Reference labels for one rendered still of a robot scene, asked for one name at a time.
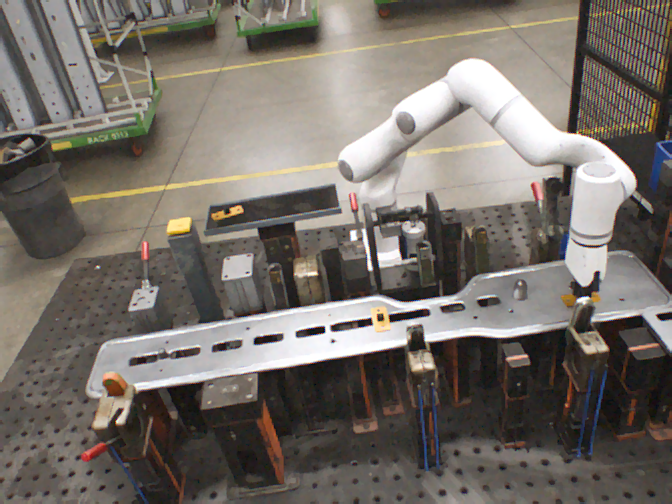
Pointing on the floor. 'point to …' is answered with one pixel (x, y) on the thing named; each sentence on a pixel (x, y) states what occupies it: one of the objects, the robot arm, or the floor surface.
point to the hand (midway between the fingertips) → (582, 290)
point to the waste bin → (36, 196)
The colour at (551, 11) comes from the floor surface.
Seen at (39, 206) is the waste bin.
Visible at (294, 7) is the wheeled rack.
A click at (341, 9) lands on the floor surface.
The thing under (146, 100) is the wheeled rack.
